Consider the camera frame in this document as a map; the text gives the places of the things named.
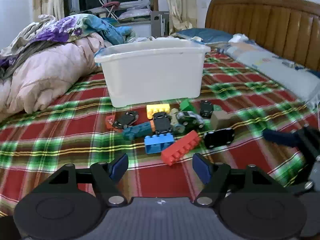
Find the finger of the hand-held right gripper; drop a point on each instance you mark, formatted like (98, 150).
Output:
(277, 137)
(303, 187)

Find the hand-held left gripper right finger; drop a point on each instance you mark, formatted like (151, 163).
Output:
(202, 168)

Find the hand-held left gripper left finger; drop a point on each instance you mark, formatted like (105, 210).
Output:
(119, 166)

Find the red building block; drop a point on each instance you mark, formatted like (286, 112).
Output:
(180, 148)

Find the black toy car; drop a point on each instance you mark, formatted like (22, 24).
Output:
(162, 123)
(218, 137)
(206, 108)
(126, 120)

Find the teal and orange toy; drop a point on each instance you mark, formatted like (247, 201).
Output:
(137, 130)

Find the blue building block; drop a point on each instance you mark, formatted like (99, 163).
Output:
(157, 143)

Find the small red card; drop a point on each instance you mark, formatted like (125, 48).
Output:
(109, 122)

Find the beige toy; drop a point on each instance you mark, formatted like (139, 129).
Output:
(176, 126)

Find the green and white toy car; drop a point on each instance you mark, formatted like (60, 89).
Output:
(188, 118)

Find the tan block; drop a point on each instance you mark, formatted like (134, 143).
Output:
(221, 120)

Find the green building block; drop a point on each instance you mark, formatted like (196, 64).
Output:
(186, 105)

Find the yellow building block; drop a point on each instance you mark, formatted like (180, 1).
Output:
(157, 110)

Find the white plastic container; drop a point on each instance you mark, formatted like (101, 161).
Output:
(150, 75)

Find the plaid bedsheet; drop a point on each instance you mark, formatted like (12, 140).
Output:
(75, 130)

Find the light patterned pillow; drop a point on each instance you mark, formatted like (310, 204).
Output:
(275, 67)

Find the white crumpled bag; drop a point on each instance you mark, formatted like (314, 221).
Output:
(238, 37)

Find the pink quilt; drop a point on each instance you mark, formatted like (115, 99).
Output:
(45, 75)

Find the wooden headboard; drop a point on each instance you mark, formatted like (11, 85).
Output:
(262, 17)

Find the blue pillow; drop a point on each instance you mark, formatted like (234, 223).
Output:
(207, 33)

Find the blue printed cloth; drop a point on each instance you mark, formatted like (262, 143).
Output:
(110, 30)

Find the grey box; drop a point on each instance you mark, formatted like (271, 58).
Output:
(158, 22)

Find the purple floral blanket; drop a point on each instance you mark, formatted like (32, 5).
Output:
(60, 27)

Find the white pillow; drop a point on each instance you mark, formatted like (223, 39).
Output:
(135, 13)

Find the folding chair with red seat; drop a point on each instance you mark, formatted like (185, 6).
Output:
(111, 5)

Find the cream crumpled cloth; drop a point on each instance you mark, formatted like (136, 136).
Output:
(47, 18)

